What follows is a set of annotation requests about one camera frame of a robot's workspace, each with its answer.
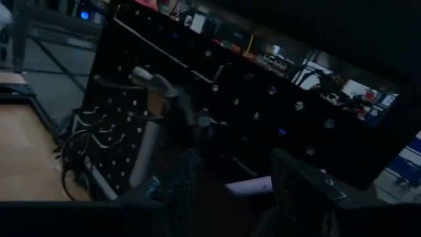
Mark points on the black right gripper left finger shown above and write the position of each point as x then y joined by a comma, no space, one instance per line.
98,220

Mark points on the steel double pegboard hook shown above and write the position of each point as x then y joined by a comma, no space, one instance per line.
95,116
108,142

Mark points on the blue storage cart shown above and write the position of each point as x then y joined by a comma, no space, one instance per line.
408,161

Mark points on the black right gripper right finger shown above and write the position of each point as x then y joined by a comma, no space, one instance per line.
329,214

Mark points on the grey metal workbench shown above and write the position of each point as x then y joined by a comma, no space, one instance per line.
62,19

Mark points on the black pegboard tool cart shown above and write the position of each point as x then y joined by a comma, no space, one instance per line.
263,108

